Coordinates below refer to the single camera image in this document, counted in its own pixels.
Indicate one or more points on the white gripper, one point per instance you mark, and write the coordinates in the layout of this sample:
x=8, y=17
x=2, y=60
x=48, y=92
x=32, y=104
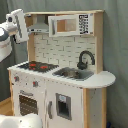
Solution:
x=16, y=25

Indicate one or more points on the white oven door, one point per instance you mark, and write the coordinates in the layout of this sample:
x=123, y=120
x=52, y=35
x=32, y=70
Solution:
x=27, y=101

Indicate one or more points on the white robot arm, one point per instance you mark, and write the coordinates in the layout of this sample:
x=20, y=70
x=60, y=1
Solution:
x=5, y=44

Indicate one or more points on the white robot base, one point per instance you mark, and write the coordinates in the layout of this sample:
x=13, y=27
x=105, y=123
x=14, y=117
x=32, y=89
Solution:
x=27, y=121

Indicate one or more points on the white wooden toy kitchen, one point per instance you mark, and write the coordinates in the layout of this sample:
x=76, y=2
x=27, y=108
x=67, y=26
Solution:
x=64, y=51

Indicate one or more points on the grey range hood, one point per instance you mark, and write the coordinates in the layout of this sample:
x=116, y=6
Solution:
x=40, y=24

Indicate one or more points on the black stovetop red burners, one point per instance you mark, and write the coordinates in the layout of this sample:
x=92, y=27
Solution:
x=38, y=66

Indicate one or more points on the left red stove knob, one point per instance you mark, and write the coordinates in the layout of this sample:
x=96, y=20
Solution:
x=16, y=78

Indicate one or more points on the red stove knob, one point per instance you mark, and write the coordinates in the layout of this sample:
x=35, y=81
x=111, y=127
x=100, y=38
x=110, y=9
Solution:
x=35, y=84
x=16, y=78

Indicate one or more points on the right red stove knob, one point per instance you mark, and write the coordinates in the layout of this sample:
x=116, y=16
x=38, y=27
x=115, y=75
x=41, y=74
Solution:
x=35, y=84

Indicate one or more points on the white microwave door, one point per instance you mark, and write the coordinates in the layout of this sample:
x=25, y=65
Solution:
x=71, y=25

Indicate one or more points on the black toy faucet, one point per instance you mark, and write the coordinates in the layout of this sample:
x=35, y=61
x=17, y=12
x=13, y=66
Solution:
x=83, y=63

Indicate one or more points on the grey metal sink basin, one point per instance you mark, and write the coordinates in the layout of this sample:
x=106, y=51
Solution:
x=74, y=74

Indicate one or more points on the white fridge cabinet door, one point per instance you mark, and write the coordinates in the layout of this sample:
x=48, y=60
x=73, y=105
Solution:
x=64, y=108

